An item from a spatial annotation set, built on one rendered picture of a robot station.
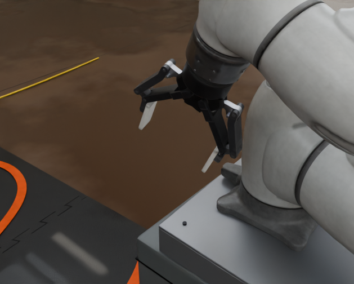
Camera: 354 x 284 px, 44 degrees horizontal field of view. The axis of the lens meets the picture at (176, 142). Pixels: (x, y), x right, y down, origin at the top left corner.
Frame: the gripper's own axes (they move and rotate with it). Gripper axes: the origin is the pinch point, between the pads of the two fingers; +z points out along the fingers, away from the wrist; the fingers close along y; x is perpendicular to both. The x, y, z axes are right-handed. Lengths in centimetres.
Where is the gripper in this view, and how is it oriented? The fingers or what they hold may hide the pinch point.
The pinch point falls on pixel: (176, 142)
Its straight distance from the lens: 77.9
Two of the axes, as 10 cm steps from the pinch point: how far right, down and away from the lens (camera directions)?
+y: 8.2, 5.6, -1.1
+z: -2.6, 5.5, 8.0
